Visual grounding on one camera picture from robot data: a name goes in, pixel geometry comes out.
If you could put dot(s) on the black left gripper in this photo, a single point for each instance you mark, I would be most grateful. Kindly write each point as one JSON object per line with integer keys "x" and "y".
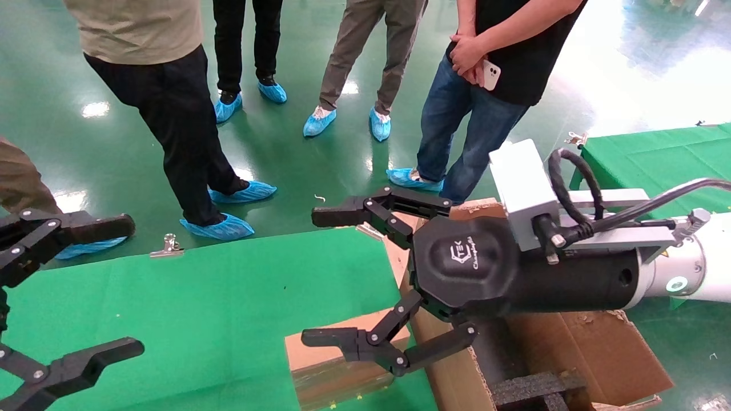
{"x": 3, "y": 311}

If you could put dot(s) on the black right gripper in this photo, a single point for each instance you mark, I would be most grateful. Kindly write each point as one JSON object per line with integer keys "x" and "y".
{"x": 485, "y": 274}

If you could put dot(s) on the small brown cardboard box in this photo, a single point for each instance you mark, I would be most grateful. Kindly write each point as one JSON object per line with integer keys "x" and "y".
{"x": 320, "y": 365}

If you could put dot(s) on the white smartphone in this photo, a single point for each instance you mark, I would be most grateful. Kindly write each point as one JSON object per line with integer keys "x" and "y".
{"x": 492, "y": 75}

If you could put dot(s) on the bystander left forearm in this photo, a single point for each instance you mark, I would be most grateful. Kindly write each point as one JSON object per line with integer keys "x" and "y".
{"x": 531, "y": 25}

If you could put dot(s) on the bystander right forearm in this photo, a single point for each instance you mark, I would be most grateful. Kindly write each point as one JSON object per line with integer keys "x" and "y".
{"x": 465, "y": 17}

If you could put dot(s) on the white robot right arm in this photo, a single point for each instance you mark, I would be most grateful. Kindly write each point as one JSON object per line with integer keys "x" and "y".
{"x": 708, "y": 262}

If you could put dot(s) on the large open brown carton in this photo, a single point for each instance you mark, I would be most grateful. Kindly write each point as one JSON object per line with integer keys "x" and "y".
{"x": 605, "y": 354}

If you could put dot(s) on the bystander right hand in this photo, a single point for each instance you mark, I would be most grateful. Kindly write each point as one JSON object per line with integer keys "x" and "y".
{"x": 478, "y": 77}

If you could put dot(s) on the bystander left hand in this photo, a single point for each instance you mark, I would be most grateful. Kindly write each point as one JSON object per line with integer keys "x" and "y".
{"x": 468, "y": 52}

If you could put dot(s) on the blue shoe cover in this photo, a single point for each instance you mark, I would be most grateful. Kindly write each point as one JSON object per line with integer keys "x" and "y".
{"x": 243, "y": 193}
{"x": 227, "y": 108}
{"x": 91, "y": 248}
{"x": 318, "y": 123}
{"x": 411, "y": 180}
{"x": 380, "y": 127}
{"x": 220, "y": 227}
{"x": 273, "y": 91}

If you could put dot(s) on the silver binder clip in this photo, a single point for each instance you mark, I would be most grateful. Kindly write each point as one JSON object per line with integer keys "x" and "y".
{"x": 169, "y": 246}
{"x": 577, "y": 138}
{"x": 370, "y": 230}

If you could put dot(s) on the large green table cloth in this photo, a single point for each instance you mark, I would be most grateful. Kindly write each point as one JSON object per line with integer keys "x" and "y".
{"x": 200, "y": 319}

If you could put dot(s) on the person in brown trousers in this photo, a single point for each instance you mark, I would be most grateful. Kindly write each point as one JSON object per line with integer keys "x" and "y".
{"x": 23, "y": 182}

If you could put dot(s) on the person black shirt blue jeans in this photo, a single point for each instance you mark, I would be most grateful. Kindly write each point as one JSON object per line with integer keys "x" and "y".
{"x": 485, "y": 125}

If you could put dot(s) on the person tan shirt black trousers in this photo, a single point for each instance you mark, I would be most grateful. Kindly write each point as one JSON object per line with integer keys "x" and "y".
{"x": 171, "y": 103}

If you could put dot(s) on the person in khaki trousers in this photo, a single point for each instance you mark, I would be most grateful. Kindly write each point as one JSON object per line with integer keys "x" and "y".
{"x": 354, "y": 45}

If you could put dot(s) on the person in black trousers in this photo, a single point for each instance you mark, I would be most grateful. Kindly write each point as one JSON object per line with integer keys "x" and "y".
{"x": 240, "y": 40}

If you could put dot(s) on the small green table cloth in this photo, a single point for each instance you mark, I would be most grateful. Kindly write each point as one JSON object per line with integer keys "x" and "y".
{"x": 657, "y": 154}

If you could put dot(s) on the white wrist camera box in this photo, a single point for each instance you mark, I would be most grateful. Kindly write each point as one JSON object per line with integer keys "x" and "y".
{"x": 522, "y": 182}

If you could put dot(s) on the silver camera mounting bracket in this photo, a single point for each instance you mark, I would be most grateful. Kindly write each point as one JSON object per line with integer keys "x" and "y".
{"x": 628, "y": 237}

